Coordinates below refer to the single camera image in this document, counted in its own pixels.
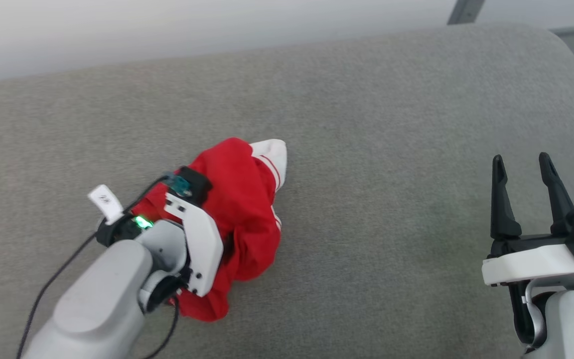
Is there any white label tag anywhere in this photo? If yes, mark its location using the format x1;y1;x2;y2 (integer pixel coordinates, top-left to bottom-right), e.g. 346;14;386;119
88;184;125;226

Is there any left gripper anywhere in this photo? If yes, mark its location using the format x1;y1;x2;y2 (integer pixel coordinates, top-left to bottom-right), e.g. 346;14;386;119
97;192;224;298

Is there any grey fabric sofa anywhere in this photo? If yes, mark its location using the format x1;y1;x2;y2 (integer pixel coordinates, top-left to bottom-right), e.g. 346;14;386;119
0;22;574;359

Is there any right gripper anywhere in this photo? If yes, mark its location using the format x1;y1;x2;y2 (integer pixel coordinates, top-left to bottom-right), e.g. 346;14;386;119
481;152;574;288

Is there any thin black cable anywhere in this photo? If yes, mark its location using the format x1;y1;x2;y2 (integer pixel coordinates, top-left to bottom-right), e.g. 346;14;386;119
140;295;181;359
16;175;174;359

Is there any red garment with white trim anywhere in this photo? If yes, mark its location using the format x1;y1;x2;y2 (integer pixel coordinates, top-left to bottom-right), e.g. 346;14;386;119
132;138;287;323

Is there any grey metal pole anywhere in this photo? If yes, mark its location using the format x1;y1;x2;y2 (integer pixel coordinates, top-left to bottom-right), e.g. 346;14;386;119
447;0;486;25

